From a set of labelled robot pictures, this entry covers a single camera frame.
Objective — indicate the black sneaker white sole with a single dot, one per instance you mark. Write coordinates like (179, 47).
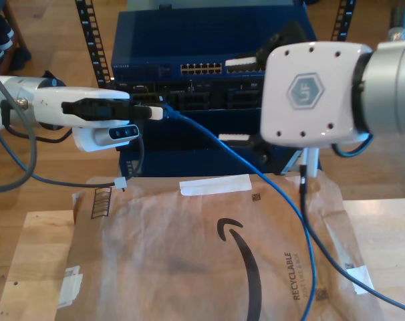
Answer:
(52, 76)

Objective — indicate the black chassis blue panel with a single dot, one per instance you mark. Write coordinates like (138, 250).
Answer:
(189, 133)

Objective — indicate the black server unit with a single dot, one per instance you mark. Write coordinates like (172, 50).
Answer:
(202, 97)

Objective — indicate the long white tape strip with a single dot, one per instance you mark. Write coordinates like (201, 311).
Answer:
(216, 184)

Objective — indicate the dark shoe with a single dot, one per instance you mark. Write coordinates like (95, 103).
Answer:
(22, 58)

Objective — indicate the wooden shoe rack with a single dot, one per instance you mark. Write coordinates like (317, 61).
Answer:
(17, 23)

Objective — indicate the brown packing paper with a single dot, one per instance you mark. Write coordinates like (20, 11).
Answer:
(155, 250)

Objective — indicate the white paper label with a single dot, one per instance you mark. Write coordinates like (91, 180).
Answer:
(70, 284)

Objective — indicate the short white tape piece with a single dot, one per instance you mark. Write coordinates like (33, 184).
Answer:
(361, 279)

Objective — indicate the blue network switch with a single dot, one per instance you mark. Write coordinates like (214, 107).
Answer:
(189, 36)

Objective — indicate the black rack frame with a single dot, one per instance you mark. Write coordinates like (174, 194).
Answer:
(92, 40)

